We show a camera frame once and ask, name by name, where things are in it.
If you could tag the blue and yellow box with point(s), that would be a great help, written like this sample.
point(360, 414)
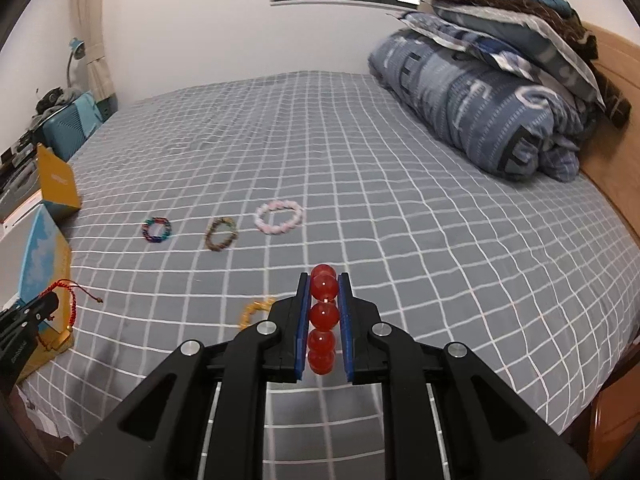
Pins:
point(40, 255)

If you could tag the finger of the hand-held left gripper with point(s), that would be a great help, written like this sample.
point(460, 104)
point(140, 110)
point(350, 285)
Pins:
point(35, 308)

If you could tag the stack of pillows and blankets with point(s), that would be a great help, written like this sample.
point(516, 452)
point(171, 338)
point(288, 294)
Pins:
point(560, 15)

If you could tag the wooden headboard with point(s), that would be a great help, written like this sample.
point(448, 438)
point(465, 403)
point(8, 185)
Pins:
point(615, 110)

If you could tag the teal suitcase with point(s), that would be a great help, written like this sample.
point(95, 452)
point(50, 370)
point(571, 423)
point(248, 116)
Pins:
point(70, 120)

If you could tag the teal desk lamp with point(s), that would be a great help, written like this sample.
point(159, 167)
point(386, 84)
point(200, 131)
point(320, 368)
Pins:
point(77, 52)

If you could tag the dark cloth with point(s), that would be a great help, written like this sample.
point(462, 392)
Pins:
point(55, 100)

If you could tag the orange box lid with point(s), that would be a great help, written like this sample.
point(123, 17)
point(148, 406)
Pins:
point(55, 180)

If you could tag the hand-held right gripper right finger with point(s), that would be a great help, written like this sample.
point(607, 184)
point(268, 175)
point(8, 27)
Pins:
point(345, 330)

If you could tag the grey checked bed sheet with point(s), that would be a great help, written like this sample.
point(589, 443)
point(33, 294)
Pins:
point(325, 150)

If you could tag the wooden bed frame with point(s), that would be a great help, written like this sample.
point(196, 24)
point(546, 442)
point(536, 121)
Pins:
point(610, 410)

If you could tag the folded blue patterned duvet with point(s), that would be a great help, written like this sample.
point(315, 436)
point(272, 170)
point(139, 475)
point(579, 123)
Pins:
point(465, 100)

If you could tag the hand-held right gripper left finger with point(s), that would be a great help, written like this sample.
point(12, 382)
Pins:
point(300, 330)

